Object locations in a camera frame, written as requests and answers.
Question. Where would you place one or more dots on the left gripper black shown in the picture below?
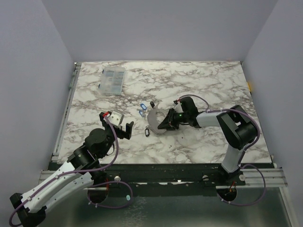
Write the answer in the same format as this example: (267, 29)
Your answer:
(126, 134)

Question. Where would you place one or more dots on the black tag key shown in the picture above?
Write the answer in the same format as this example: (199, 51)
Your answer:
(147, 132)

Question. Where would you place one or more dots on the metal key ring plate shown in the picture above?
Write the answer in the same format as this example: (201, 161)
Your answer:
(153, 122)

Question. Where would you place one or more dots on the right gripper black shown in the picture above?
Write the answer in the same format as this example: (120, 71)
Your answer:
(174, 117)

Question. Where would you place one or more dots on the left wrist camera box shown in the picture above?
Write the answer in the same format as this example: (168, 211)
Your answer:
(115, 118)

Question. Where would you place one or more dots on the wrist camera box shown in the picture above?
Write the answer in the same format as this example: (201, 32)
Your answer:
(115, 118)
(179, 107)

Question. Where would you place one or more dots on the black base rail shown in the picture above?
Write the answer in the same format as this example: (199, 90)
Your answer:
(154, 180)

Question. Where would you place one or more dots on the clear plastic organizer box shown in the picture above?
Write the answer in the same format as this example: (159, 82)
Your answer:
(112, 80)

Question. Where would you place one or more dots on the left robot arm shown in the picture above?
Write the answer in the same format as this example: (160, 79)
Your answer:
(82, 169)

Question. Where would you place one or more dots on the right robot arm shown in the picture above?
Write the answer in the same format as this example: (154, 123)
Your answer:
(240, 130)

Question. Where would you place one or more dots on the aluminium side rail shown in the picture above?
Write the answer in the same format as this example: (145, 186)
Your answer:
(63, 124)

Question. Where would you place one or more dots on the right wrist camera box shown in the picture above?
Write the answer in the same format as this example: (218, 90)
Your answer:
(179, 107)

